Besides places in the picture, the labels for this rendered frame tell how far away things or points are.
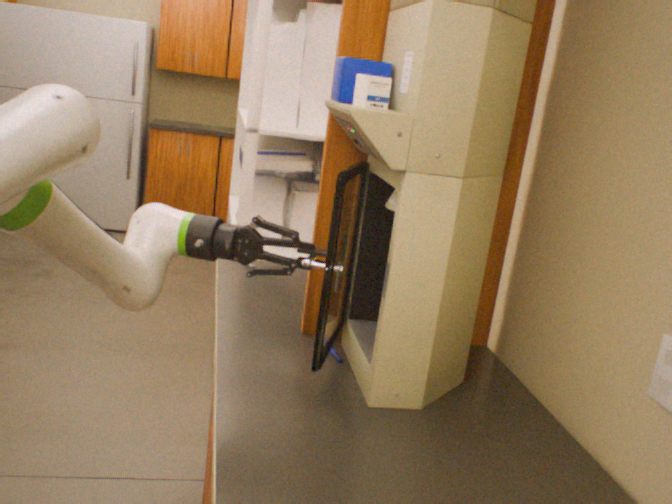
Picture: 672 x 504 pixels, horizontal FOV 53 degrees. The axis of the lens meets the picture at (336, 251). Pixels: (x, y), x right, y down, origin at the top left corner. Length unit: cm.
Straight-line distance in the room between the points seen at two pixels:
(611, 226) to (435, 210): 36
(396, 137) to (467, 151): 14
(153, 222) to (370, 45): 62
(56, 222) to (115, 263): 16
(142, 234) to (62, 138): 48
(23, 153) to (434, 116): 69
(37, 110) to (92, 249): 37
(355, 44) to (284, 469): 93
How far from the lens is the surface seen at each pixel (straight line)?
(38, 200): 119
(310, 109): 252
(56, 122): 100
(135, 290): 138
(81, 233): 127
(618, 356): 139
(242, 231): 141
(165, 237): 143
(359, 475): 117
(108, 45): 614
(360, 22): 159
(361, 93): 132
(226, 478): 112
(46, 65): 623
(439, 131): 125
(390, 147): 123
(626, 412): 137
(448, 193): 128
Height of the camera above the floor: 155
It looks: 14 degrees down
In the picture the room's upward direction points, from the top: 8 degrees clockwise
